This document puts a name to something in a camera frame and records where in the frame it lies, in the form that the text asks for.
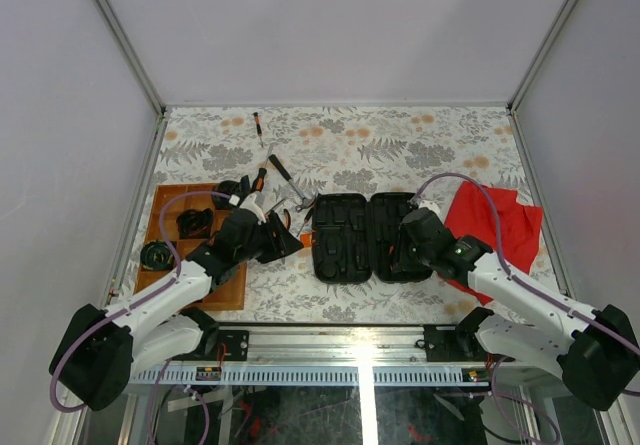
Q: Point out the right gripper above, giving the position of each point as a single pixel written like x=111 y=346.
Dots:
x=403 y=234

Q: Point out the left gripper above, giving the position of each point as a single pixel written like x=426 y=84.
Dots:
x=284 y=244

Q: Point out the black plastic tool case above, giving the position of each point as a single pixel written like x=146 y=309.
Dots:
x=354 y=238

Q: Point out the small precision screwdriver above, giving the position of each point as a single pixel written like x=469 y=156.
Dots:
x=306 y=220
x=258 y=128

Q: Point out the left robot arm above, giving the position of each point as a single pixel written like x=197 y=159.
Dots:
x=102 y=349

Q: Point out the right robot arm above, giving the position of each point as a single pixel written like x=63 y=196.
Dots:
x=594 y=353

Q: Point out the orange long-nose pliers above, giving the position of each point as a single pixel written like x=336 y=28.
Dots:
x=287 y=219

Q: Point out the orange utility knife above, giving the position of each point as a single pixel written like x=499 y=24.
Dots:
x=275 y=206

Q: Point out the dark patterned rolled cloth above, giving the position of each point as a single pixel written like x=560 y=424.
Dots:
x=230 y=193

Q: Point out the red cloth bag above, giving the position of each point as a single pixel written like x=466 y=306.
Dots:
x=471 y=214

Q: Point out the black orange handle screwdriver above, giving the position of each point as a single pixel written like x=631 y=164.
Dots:
x=258 y=183

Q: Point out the claw hammer black handle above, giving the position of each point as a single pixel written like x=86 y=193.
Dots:
x=306 y=200

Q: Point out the aluminium front rail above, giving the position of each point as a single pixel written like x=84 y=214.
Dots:
x=431 y=356

